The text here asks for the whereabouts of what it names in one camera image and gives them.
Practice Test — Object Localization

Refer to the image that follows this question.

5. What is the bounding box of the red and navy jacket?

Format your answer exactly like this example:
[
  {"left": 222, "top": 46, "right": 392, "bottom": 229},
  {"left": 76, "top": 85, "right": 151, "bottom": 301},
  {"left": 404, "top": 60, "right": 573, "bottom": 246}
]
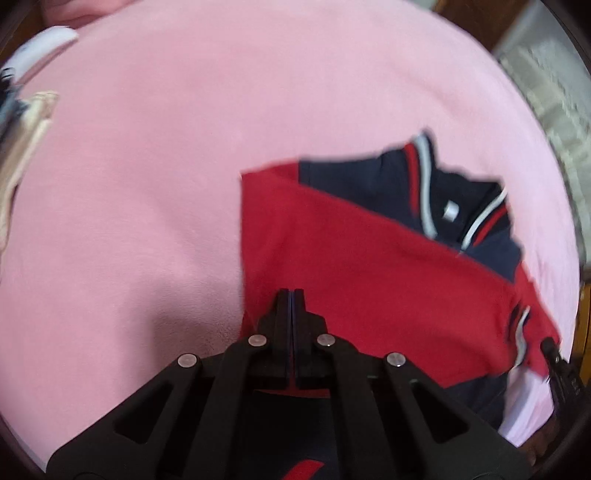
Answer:
[{"left": 242, "top": 133, "right": 559, "bottom": 427}]

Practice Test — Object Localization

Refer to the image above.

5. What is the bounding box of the pink bed sheet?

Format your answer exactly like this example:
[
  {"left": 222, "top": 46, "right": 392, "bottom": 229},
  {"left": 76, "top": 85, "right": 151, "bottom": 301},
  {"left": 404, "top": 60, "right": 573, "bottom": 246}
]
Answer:
[{"left": 1, "top": 1, "right": 579, "bottom": 467}]

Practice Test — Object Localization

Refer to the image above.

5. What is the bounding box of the light green folded garment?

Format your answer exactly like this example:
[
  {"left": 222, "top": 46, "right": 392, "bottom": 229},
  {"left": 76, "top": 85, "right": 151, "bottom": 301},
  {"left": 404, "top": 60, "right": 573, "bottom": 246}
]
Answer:
[{"left": 1, "top": 91, "right": 59, "bottom": 251}]

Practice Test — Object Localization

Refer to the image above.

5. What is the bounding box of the pink folded quilt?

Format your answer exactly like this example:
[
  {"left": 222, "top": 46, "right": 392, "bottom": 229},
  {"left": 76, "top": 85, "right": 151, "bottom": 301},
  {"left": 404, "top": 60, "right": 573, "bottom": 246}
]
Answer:
[{"left": 41, "top": 0, "right": 133, "bottom": 29}]

